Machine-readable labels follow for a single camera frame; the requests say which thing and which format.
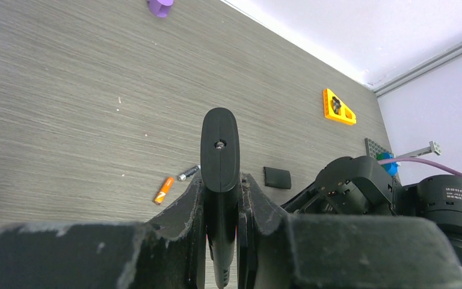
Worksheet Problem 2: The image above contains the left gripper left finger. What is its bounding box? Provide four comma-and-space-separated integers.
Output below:
0, 175, 206, 288

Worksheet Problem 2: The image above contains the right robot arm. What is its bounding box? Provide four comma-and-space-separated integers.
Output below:
282, 156, 462, 266

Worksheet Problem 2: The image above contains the black remote control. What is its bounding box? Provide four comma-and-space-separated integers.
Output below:
200, 107, 241, 288

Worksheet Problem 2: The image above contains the blue lego brick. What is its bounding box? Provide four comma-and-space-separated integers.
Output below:
376, 152, 398, 177

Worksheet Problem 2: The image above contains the purple plastic cap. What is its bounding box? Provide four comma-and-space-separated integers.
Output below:
147, 0, 174, 18

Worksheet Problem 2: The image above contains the yellow triangular toy block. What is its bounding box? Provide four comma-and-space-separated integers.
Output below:
322, 89, 357, 125

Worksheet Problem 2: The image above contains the black silver AAA battery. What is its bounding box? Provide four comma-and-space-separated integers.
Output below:
177, 164, 201, 181

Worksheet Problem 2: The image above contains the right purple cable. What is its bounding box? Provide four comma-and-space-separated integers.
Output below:
377, 157, 462, 185

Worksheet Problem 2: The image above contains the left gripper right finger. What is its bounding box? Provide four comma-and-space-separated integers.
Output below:
241, 173, 462, 288

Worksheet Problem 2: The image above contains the grey lego technic beam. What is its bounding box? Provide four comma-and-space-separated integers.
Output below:
396, 141, 442, 158

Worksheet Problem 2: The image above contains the grey lego baseplate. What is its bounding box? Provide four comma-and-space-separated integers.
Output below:
365, 138, 394, 160

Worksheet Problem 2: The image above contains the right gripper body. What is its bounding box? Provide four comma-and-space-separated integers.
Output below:
282, 156, 399, 216

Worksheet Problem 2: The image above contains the black remote battery cover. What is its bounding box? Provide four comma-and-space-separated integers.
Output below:
263, 167, 292, 190

